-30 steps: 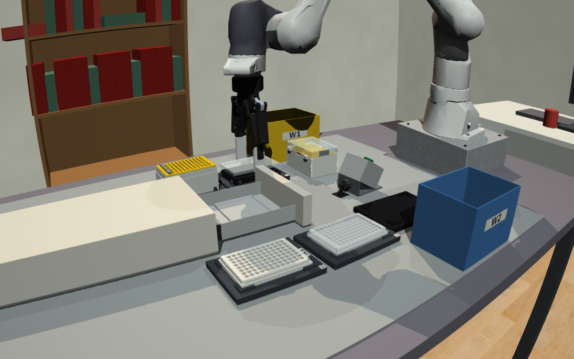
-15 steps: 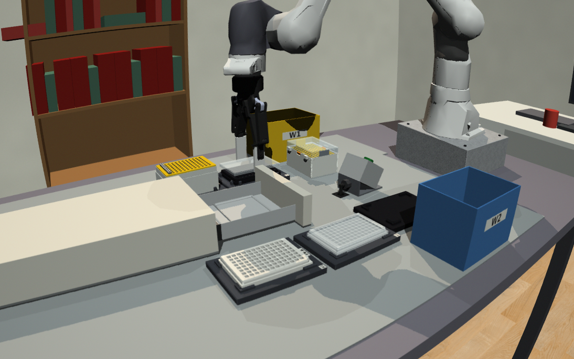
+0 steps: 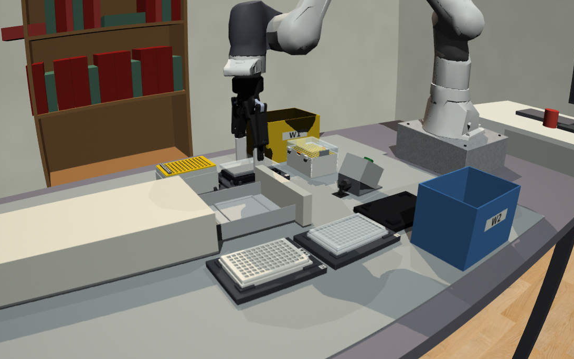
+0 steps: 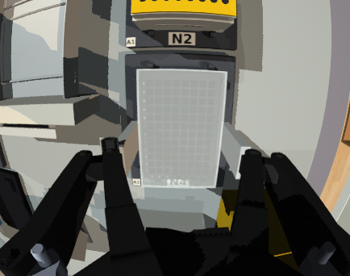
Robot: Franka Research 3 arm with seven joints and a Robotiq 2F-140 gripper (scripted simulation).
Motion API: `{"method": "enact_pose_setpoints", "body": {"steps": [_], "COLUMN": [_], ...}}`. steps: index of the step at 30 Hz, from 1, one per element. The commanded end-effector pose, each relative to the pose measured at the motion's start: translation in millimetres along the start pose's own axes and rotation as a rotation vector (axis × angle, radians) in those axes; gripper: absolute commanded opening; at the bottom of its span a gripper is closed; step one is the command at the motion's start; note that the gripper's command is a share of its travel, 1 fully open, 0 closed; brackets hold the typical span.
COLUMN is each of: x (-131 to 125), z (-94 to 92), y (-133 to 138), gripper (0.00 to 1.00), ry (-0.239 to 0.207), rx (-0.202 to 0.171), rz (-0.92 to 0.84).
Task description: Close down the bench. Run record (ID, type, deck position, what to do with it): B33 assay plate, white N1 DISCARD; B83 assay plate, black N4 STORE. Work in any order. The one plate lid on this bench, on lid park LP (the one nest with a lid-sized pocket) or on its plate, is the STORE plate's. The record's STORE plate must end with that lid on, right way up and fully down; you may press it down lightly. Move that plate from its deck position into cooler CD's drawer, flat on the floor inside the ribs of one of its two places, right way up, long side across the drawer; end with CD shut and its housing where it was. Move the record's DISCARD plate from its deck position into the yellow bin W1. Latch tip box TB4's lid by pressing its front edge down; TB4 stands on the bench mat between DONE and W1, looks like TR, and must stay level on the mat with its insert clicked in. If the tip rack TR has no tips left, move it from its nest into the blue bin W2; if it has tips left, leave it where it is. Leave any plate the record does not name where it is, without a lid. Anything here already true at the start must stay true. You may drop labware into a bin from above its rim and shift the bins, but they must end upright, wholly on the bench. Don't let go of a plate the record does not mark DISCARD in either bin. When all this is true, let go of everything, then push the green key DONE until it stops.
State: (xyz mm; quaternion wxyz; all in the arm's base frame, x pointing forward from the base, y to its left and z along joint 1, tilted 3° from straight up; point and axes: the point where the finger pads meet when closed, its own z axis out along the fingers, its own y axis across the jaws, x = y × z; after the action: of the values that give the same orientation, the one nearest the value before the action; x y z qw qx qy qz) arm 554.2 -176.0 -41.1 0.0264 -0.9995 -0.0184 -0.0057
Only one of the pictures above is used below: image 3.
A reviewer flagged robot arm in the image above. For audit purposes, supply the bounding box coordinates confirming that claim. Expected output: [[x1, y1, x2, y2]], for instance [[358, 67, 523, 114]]
[[224, 0, 485, 141]]

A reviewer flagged yellow open-top bin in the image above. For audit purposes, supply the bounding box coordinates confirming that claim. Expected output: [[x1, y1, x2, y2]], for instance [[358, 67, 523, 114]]
[[246, 108, 320, 163]]

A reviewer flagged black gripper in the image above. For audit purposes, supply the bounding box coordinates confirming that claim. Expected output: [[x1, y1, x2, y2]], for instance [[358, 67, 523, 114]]
[[231, 76, 269, 173]]

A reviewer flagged blue open-top bin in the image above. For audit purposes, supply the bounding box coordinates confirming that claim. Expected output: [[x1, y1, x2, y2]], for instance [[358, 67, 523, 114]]
[[410, 166, 521, 271]]

